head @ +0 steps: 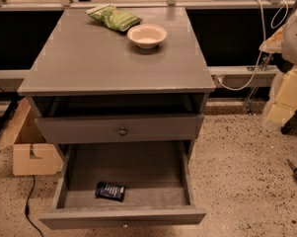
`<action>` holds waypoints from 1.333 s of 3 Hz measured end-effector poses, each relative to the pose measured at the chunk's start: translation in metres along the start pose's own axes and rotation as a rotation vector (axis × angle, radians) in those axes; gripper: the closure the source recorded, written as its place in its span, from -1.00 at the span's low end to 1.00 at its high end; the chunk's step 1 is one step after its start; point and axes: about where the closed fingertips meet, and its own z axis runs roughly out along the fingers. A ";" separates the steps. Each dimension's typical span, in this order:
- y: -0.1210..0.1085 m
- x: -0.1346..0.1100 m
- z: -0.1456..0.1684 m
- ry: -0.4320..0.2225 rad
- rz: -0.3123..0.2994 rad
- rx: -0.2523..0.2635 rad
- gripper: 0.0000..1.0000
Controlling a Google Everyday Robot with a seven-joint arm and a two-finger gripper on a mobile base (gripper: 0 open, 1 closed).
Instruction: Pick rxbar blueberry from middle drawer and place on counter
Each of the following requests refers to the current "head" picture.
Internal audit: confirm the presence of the dark blue snack bar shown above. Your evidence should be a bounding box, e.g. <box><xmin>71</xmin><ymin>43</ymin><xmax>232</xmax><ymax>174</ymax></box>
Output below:
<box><xmin>95</xmin><ymin>182</ymin><xmax>125</xmax><ymax>202</ymax></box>

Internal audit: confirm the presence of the open grey lower drawer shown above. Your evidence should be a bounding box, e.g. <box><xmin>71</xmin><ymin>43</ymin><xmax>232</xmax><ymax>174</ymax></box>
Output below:
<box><xmin>39</xmin><ymin>141</ymin><xmax>205</xmax><ymax>230</ymax></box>

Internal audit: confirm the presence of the grey wooden drawer cabinet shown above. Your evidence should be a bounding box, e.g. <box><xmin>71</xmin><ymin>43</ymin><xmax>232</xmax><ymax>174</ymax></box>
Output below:
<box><xmin>17</xmin><ymin>6</ymin><xmax>216</xmax><ymax>230</ymax></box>

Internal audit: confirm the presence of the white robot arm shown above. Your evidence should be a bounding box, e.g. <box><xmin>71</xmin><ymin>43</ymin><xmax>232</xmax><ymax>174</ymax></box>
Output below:
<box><xmin>260</xmin><ymin>9</ymin><xmax>297</xmax><ymax>130</ymax></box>

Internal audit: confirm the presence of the white round bowl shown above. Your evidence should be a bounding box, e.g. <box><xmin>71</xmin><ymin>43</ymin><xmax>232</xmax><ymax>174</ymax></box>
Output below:
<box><xmin>127</xmin><ymin>24</ymin><xmax>168</xmax><ymax>49</ymax></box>

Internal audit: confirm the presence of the green chip bag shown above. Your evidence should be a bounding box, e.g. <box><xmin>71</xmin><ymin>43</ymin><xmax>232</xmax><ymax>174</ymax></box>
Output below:
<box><xmin>86</xmin><ymin>5</ymin><xmax>142</xmax><ymax>33</ymax></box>

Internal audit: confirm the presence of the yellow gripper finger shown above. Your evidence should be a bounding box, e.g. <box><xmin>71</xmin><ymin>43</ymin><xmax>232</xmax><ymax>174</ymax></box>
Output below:
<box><xmin>260</xmin><ymin>26</ymin><xmax>285</xmax><ymax>53</ymax></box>
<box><xmin>262</xmin><ymin>64</ymin><xmax>297</xmax><ymax>129</ymax></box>

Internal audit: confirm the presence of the cardboard box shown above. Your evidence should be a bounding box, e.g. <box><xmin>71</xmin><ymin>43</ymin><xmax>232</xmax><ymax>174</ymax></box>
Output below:
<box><xmin>0</xmin><ymin>99</ymin><xmax>63</xmax><ymax>176</ymax></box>

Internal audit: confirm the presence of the black floor cable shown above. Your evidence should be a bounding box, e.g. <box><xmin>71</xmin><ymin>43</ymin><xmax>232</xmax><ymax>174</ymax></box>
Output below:
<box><xmin>24</xmin><ymin>175</ymin><xmax>44</xmax><ymax>237</ymax></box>

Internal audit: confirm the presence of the closed grey upper drawer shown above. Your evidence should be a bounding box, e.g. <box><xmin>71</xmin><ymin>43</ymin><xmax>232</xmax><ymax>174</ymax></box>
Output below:
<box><xmin>36</xmin><ymin>115</ymin><xmax>203</xmax><ymax>144</ymax></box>

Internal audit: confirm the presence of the grey wall rail beam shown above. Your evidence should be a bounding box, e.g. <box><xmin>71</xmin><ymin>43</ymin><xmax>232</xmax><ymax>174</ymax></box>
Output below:
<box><xmin>0</xmin><ymin>65</ymin><xmax>278</xmax><ymax>93</ymax></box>

